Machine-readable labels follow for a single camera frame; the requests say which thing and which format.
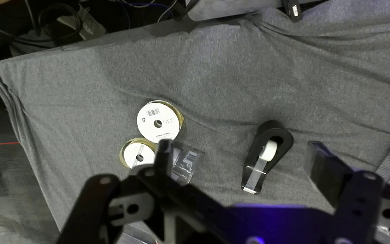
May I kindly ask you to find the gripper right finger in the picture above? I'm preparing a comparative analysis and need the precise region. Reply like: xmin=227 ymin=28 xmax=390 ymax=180
xmin=304 ymin=141 xmax=390 ymax=244

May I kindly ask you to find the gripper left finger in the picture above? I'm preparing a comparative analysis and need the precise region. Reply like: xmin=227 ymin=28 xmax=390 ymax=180
xmin=56 ymin=138 xmax=236 ymax=244

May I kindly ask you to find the small clear plastic container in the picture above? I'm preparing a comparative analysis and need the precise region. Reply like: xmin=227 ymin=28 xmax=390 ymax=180
xmin=171 ymin=142 xmax=204 ymax=185

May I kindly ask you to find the black tape dispenser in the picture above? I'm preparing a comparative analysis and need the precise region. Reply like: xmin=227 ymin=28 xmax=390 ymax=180
xmin=241 ymin=120 xmax=294 ymax=195

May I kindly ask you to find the small white ribbon spool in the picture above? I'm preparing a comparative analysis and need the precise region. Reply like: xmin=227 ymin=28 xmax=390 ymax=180
xmin=119 ymin=138 xmax=158 ymax=169

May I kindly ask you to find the large white ribbon spool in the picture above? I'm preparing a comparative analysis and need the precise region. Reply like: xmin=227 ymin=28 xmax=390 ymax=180
xmin=136 ymin=100 xmax=184 ymax=143

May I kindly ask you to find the grey cloth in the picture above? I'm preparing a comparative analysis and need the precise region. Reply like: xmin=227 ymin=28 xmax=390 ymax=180
xmin=0 ymin=6 xmax=390 ymax=244

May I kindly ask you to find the grey shoe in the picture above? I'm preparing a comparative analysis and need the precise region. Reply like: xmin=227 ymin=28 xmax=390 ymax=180
xmin=58 ymin=5 xmax=107 ymax=40

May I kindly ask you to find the black power adapter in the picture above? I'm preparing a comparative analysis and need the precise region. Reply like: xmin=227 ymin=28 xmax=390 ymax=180
xmin=283 ymin=0 xmax=304 ymax=23

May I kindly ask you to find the coil of black cable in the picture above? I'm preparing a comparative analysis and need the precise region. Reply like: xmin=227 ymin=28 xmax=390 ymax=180
xmin=39 ymin=3 xmax=84 ymax=44

